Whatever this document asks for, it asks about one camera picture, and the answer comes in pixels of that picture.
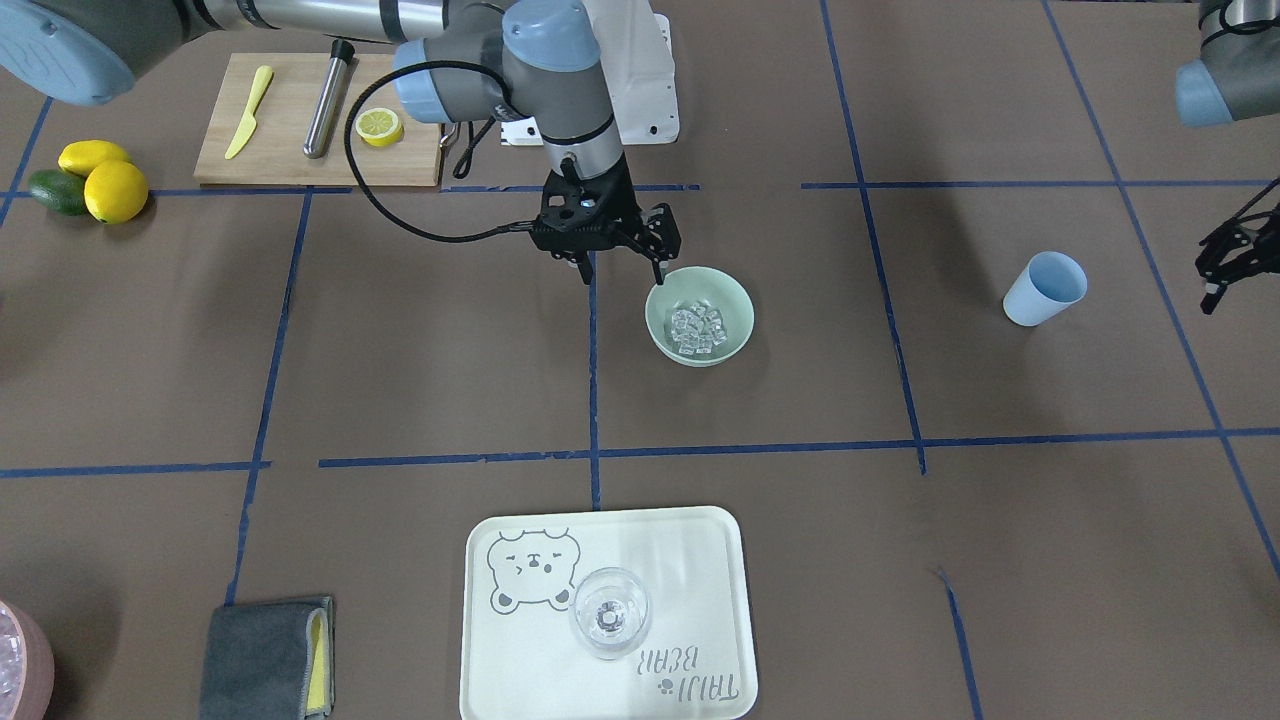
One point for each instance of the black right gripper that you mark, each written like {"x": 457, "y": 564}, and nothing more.
{"x": 624, "y": 205}

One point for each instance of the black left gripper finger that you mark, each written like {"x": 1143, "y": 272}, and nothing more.
{"x": 1244, "y": 246}

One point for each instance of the green bowl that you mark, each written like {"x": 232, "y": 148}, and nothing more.
{"x": 695, "y": 283}

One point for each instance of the light blue cup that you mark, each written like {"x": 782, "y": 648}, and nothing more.
{"x": 1049, "y": 284}

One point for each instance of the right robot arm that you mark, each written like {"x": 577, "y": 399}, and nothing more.
{"x": 453, "y": 61}

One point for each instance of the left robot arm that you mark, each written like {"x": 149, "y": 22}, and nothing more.
{"x": 1235, "y": 77}

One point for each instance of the ice cubes in green bowl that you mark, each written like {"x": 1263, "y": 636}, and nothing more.
{"x": 696, "y": 328}

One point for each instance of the pink bowl of ice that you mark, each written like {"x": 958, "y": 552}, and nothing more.
{"x": 28, "y": 666}

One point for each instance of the lemon half slice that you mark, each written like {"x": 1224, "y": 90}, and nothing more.
{"x": 379, "y": 127}

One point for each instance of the steel muddler black cap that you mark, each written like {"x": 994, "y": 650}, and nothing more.
{"x": 324, "y": 120}

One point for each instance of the clear wine glass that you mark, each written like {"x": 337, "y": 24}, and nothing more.
{"x": 611, "y": 613}

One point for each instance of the wooden cutting board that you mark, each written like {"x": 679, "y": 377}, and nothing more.
{"x": 274, "y": 155}

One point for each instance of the yellow plastic knife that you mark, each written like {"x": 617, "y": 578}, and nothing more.
{"x": 247, "y": 123}

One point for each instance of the cream bear tray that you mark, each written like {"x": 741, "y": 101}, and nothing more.
{"x": 521, "y": 660}

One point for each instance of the yellow lemon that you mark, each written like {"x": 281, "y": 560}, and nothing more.
{"x": 116, "y": 192}
{"x": 80, "y": 158}

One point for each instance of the grey folded cloth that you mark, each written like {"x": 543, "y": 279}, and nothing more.
{"x": 270, "y": 660}

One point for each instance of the green lime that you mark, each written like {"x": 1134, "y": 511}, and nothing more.
{"x": 58, "y": 191}

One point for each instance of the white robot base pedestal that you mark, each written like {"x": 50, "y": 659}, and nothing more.
{"x": 638, "y": 65}

